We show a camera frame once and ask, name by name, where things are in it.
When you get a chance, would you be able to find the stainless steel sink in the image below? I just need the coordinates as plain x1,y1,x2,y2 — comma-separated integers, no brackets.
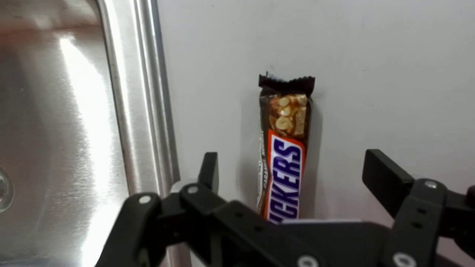
0,0,183,267

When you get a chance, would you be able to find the brown snickers bar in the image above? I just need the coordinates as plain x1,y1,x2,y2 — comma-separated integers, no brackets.
256,71,318,227

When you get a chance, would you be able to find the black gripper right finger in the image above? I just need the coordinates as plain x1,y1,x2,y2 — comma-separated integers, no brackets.
361,149,475,267

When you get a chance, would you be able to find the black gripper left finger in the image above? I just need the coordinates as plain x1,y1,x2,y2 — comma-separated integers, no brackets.
96,151,324,267

